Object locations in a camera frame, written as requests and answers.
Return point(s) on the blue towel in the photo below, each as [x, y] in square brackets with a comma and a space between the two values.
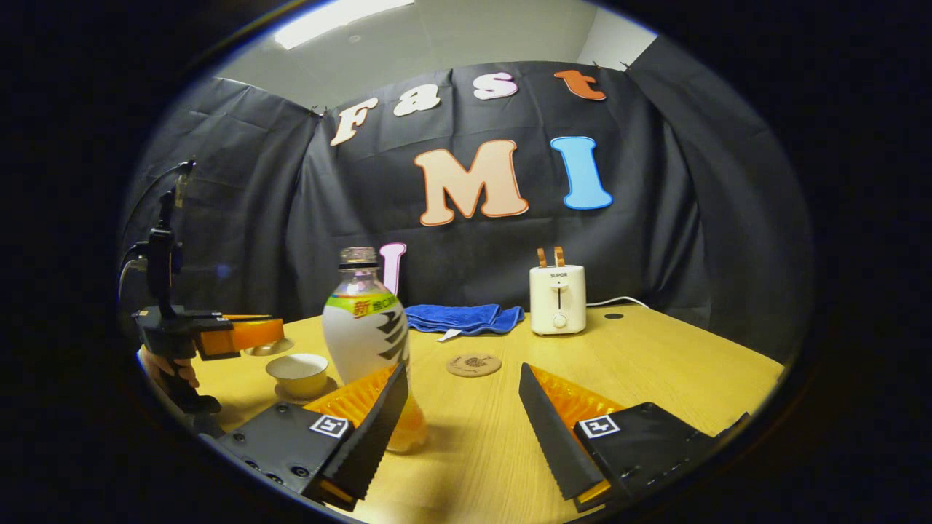
[459, 318]

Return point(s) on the clear water bottle white label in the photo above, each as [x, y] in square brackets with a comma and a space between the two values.
[360, 335]

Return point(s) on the black backdrop cloth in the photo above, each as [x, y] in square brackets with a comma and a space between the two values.
[692, 218]

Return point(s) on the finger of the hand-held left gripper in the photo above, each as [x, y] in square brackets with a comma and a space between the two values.
[244, 338]
[247, 317]

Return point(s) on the cream toaster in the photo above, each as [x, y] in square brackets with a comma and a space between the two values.
[557, 298]

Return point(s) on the white teacup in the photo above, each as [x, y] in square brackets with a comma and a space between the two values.
[298, 375]

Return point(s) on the round brown coaster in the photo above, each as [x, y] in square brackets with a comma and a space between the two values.
[473, 365]

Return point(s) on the white teacup lid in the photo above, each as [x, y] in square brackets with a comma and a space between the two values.
[269, 349]

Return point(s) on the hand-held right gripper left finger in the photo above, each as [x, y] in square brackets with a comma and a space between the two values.
[375, 437]

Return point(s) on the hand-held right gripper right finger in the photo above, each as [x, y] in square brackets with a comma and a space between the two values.
[550, 437]

